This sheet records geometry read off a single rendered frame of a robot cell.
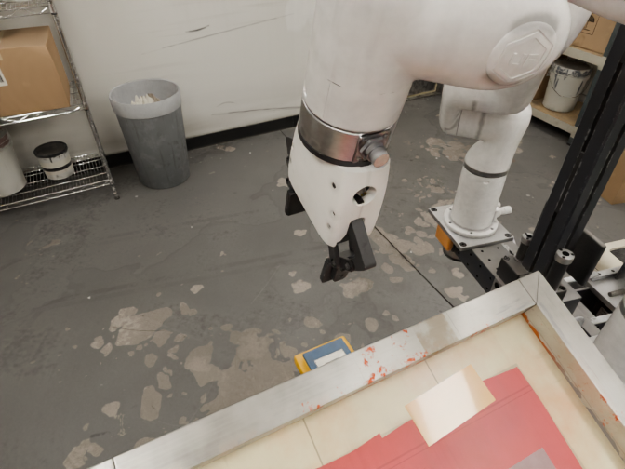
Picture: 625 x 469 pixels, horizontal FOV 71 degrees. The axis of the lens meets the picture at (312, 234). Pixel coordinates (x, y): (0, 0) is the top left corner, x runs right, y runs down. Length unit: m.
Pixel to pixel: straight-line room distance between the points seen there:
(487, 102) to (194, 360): 1.78
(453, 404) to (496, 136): 0.57
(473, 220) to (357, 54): 0.82
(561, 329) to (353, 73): 0.46
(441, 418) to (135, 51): 3.26
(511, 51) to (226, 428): 0.40
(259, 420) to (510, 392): 0.31
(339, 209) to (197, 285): 2.24
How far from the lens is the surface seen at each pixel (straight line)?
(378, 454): 0.54
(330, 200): 0.36
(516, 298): 0.63
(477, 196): 1.04
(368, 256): 0.38
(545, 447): 0.62
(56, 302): 2.77
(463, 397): 0.58
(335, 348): 1.02
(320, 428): 0.52
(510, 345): 0.64
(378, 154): 0.32
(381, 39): 0.28
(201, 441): 0.48
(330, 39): 0.29
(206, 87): 3.71
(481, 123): 0.96
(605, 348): 0.84
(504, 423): 0.60
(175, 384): 2.20
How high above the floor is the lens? 1.79
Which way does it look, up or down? 40 degrees down
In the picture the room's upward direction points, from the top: straight up
